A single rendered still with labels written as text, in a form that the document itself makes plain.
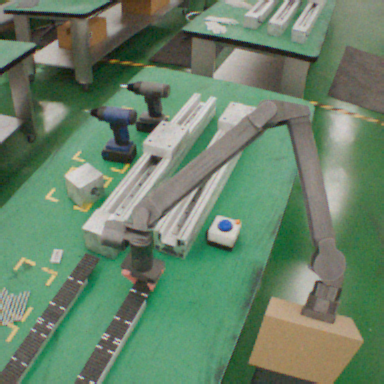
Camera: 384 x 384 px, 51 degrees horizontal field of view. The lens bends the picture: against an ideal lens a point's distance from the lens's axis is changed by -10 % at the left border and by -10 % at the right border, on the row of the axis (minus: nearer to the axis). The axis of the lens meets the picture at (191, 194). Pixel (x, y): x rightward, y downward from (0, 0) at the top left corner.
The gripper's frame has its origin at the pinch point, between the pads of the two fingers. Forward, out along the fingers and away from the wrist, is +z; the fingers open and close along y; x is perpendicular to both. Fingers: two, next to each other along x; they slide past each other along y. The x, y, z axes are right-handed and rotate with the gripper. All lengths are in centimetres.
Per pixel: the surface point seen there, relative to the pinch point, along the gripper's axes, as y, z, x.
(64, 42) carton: 213, 54, -241
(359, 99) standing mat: -59, 80, -306
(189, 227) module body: -4.7, -5.2, -20.6
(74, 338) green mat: 10.1, 3.3, 23.0
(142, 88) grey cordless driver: 36, -17, -70
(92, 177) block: 32.6, -6.0, -27.1
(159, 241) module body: 2.5, -1.0, -15.4
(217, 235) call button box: -12.6, -2.4, -23.5
